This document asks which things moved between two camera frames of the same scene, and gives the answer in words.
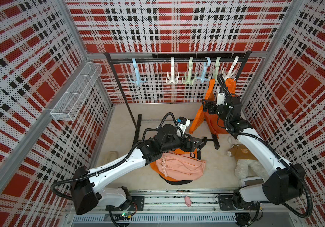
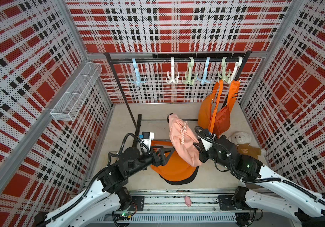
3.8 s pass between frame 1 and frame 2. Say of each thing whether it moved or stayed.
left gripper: moved
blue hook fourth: stayed
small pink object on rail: stayed
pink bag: moved
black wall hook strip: stayed
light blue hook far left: stayed
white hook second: stayed
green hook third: stayed
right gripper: moved
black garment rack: stayed
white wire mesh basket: stayed
